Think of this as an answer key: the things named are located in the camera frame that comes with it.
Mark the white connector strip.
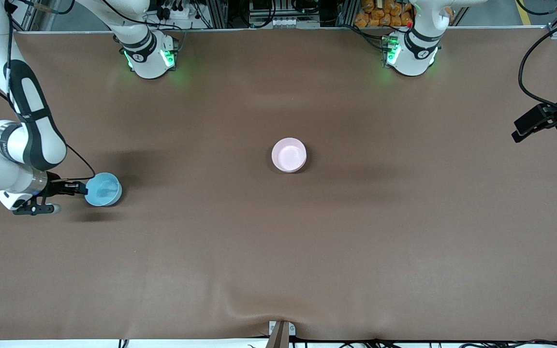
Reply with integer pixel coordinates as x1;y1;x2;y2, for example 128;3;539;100
270;17;307;28

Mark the brown table mat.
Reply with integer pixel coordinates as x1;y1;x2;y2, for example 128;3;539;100
0;27;557;341

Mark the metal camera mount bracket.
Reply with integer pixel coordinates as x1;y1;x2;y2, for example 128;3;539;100
268;320;296;348

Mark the white power strip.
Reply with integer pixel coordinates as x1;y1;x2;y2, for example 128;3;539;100
159;0;198;21

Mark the pink bowl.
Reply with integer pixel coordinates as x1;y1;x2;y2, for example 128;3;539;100
271;138;307;173

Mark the orange snack bag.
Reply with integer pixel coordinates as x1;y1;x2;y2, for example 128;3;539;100
354;0;453;28

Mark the white bowl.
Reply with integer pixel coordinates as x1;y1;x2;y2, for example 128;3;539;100
275;159;306;174

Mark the blue bowl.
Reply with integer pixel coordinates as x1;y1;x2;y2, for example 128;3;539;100
84;172;123;207

